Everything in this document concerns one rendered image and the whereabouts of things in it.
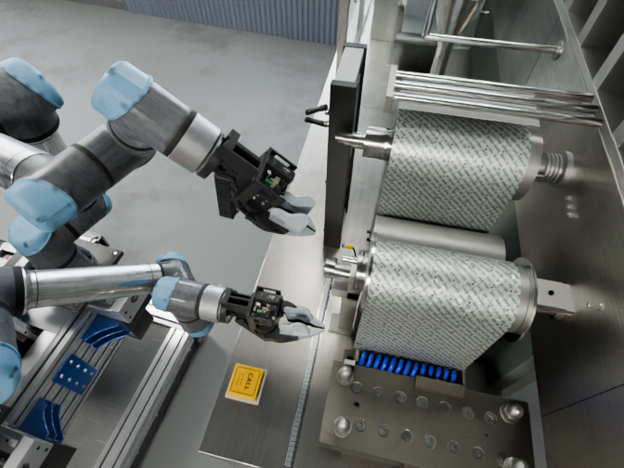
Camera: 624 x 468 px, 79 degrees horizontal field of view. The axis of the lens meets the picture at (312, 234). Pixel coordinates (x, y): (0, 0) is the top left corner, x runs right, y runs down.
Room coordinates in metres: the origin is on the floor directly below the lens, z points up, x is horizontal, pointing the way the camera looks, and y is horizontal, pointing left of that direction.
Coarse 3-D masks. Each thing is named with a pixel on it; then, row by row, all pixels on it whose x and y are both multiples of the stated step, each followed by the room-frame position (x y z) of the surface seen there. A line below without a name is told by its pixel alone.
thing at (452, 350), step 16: (368, 320) 0.28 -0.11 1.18; (384, 320) 0.28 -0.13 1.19; (368, 336) 0.28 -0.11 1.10; (384, 336) 0.27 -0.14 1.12; (400, 336) 0.27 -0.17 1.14; (416, 336) 0.26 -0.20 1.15; (432, 336) 0.26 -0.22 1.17; (448, 336) 0.25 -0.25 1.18; (464, 336) 0.24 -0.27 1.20; (384, 352) 0.27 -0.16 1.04; (400, 352) 0.26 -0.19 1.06; (416, 352) 0.26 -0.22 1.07; (432, 352) 0.25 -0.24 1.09; (448, 352) 0.25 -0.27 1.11; (464, 352) 0.24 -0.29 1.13; (480, 352) 0.23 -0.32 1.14; (448, 368) 0.24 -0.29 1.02; (464, 368) 0.23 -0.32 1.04
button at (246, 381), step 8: (240, 368) 0.27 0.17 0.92; (248, 368) 0.27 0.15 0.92; (256, 368) 0.27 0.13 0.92; (232, 376) 0.25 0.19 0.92; (240, 376) 0.25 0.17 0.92; (248, 376) 0.25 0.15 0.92; (256, 376) 0.25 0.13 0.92; (232, 384) 0.23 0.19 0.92; (240, 384) 0.23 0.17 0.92; (248, 384) 0.23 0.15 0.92; (256, 384) 0.23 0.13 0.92; (232, 392) 0.21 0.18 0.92; (240, 392) 0.21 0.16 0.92; (248, 392) 0.21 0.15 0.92; (256, 392) 0.21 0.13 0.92
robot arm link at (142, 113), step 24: (120, 72) 0.42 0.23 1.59; (96, 96) 0.40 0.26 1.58; (120, 96) 0.40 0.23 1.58; (144, 96) 0.41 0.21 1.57; (168, 96) 0.43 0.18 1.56; (120, 120) 0.39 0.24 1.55; (144, 120) 0.39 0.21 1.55; (168, 120) 0.40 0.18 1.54; (192, 120) 0.41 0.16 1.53; (144, 144) 0.40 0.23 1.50; (168, 144) 0.38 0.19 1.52
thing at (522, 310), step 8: (368, 264) 0.33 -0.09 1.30; (520, 272) 0.31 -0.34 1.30; (528, 288) 0.28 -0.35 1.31; (360, 296) 0.32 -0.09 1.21; (520, 296) 0.27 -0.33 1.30; (528, 296) 0.27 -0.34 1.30; (520, 304) 0.26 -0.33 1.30; (520, 312) 0.25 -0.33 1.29; (520, 320) 0.24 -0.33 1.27; (512, 328) 0.24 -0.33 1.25
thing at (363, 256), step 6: (360, 252) 0.37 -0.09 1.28; (366, 252) 0.37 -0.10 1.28; (360, 258) 0.35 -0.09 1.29; (366, 258) 0.35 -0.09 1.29; (360, 264) 0.34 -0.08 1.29; (366, 264) 0.34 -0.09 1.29; (360, 270) 0.33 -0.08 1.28; (366, 270) 0.33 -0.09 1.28; (360, 276) 0.32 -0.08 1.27; (354, 282) 0.32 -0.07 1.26; (360, 282) 0.32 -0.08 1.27; (354, 288) 0.31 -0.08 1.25; (360, 288) 0.31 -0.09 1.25
